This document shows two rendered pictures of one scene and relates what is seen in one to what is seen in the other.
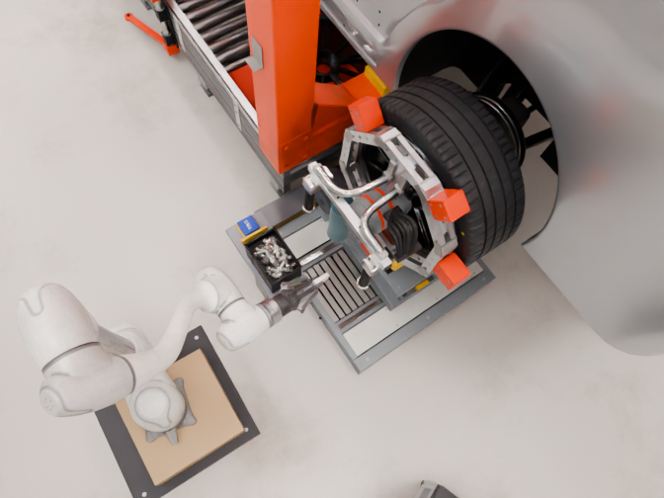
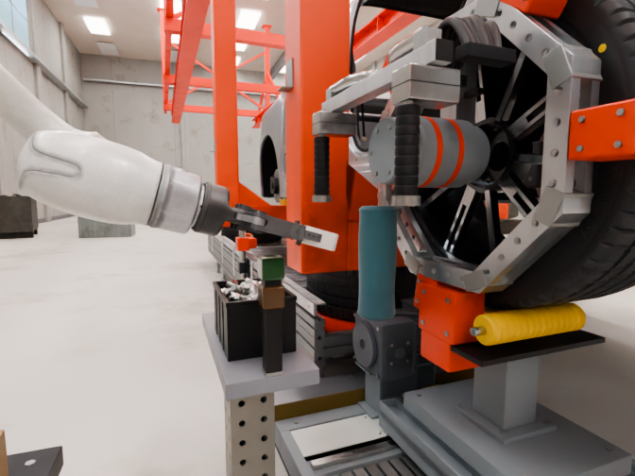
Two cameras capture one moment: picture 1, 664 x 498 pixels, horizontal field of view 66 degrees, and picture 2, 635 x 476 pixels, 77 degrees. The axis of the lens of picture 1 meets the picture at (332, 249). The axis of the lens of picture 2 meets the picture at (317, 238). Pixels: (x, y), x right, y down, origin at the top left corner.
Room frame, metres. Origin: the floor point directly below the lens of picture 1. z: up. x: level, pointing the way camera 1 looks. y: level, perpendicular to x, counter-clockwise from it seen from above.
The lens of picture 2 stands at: (-0.02, -0.24, 0.77)
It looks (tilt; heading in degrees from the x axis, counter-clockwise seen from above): 6 degrees down; 23
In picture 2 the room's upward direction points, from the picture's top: straight up
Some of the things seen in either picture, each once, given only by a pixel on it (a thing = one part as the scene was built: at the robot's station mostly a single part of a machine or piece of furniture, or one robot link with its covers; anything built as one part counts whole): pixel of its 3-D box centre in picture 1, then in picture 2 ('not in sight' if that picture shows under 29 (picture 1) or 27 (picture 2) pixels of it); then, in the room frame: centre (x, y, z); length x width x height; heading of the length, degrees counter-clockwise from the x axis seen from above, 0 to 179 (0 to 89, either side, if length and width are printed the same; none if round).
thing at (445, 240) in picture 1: (392, 200); (455, 154); (0.87, -0.18, 0.85); 0.54 x 0.07 x 0.54; 44
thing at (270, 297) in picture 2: not in sight; (271, 296); (0.57, 0.10, 0.59); 0.04 x 0.04 x 0.04; 44
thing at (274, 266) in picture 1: (273, 260); (251, 311); (0.69, 0.22, 0.51); 0.20 x 0.14 x 0.13; 45
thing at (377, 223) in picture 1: (376, 209); (427, 153); (0.82, -0.12, 0.85); 0.21 x 0.14 x 0.14; 134
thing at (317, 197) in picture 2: (309, 198); (321, 167); (0.83, 0.11, 0.83); 0.04 x 0.04 x 0.16
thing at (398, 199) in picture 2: (366, 276); (406, 153); (0.59, -0.13, 0.83); 0.04 x 0.04 x 0.16
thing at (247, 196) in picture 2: not in sight; (269, 203); (2.79, 1.39, 0.69); 0.52 x 0.17 x 0.35; 134
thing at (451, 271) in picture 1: (451, 271); (617, 132); (0.65, -0.40, 0.85); 0.09 x 0.08 x 0.07; 44
